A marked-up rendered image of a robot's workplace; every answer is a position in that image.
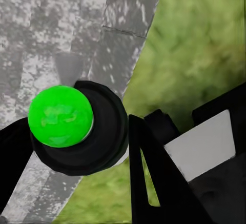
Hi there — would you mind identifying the insectifuge atomizer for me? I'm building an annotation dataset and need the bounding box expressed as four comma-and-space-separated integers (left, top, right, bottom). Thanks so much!
28, 51, 129, 176

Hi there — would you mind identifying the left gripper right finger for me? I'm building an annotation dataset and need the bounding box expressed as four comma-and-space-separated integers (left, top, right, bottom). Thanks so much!
128, 114, 215, 224

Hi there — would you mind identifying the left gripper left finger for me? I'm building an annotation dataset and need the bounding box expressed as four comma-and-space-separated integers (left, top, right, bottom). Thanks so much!
0, 117, 34, 215

